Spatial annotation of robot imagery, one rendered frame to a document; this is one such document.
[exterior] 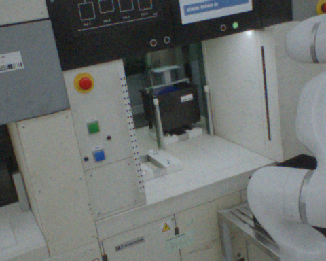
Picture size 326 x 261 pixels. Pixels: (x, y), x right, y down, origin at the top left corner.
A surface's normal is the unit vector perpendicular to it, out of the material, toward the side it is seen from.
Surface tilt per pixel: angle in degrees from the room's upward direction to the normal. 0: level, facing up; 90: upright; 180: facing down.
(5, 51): 90
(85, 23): 90
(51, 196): 90
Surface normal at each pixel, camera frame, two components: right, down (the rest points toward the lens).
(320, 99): -0.25, -0.32
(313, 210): -0.57, 0.29
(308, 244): 0.01, -0.68
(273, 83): -0.90, 0.26
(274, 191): -0.58, -0.12
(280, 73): 0.41, 0.23
